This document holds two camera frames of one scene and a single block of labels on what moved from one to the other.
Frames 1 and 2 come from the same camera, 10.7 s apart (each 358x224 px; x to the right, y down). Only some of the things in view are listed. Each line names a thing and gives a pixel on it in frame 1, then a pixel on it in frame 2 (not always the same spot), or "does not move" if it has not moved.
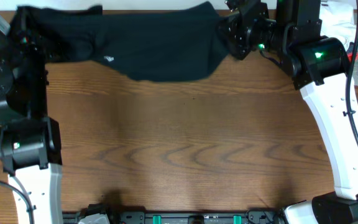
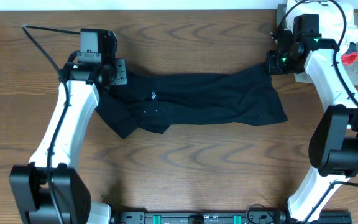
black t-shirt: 161,45 to 151,102
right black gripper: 233,28 to 273,69
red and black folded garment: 350,52 does not move
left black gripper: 22,46 to 122,78
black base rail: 173,217 does not move
